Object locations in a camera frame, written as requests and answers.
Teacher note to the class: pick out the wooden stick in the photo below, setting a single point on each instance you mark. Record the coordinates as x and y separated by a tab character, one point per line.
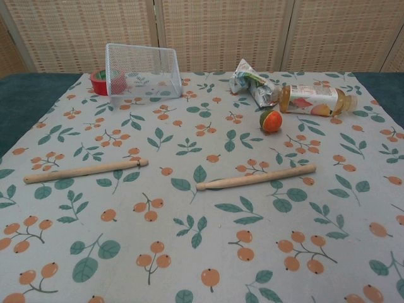
85	172
252	179

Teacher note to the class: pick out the leaf and berry print tablecloth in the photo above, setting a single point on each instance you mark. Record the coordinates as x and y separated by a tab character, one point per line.
202	221

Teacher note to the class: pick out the orange and green ball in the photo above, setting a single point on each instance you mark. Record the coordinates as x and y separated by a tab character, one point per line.
273	121

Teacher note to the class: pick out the crumpled snack bag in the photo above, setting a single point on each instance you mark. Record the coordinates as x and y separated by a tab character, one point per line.
249	82

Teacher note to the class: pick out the plastic juice bottle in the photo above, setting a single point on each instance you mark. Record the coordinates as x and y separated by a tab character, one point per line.
309	101

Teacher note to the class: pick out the woven folding screen panel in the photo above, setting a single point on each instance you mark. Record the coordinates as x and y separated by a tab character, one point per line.
347	31
227	31
79	31
9	53

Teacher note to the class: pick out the red tape roll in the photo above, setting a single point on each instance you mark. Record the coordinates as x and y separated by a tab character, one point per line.
98	85

